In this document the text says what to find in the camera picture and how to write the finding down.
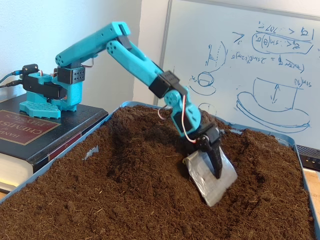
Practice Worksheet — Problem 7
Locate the black chemistry physics handbook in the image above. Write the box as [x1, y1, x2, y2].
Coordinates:
[0, 96, 111, 183]

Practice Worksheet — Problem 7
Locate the teal five-joint robot arm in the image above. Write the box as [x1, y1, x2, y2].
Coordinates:
[19, 21, 202, 138]

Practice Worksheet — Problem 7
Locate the blue cable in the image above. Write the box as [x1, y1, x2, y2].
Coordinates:
[0, 70, 24, 85]

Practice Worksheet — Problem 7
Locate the whiteboard with blue drawings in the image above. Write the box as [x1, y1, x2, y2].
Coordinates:
[153, 0, 320, 151]

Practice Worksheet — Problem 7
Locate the blue plastic tray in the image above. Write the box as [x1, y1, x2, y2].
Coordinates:
[0, 100, 320, 240]

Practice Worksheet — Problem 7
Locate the black vented electronic box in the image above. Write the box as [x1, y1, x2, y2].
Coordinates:
[296, 144, 320, 172]

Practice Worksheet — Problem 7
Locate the brown soil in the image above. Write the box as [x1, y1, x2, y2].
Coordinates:
[0, 104, 316, 240]

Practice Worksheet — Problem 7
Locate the black cable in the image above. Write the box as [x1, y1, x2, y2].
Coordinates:
[0, 79, 25, 89]

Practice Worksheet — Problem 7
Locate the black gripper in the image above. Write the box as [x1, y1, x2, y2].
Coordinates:
[178, 122, 238, 207]

